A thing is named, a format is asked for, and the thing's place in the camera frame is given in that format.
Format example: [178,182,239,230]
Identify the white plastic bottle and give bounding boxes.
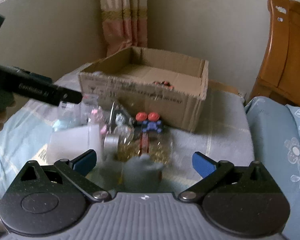
[46,125,121,166]

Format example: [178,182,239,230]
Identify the clear round plastic box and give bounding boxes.
[52,94,98,132]

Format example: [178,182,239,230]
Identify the clear jar with gold pins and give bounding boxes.
[115,131,173,165]

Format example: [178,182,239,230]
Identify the grey cat figurine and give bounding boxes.
[122,154,164,193]

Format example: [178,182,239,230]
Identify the clear correction tape dispenser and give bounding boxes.
[109,101,135,133]

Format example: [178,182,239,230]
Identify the small bottle with pink items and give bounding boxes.
[88,106,107,136]

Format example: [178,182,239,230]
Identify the black fidget cube red buttons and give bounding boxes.
[135,112,164,133]

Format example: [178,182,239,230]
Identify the red toy train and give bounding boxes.
[153,81,174,90]

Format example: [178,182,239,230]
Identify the light blue checked tablecloth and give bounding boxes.
[0,69,256,201]

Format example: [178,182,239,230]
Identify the light blue floral bedding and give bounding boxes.
[244,96,300,239]

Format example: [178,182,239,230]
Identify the brown cardboard box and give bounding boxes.
[79,47,209,132]

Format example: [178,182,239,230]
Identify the wooden bed headboard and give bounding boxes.
[250,0,300,106]

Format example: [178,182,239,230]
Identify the striped pink curtain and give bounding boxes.
[101,0,148,56]

